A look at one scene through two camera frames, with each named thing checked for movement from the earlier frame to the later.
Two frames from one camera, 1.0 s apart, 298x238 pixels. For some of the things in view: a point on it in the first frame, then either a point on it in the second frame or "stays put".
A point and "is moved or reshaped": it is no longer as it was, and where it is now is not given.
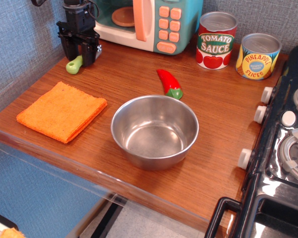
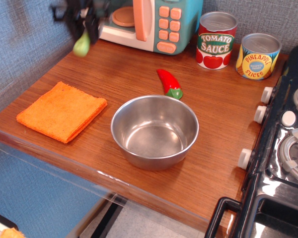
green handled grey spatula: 73,66 is moved or reshaped
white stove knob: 266,94 stays put
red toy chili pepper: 172,87 stays put
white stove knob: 244,158 stays put
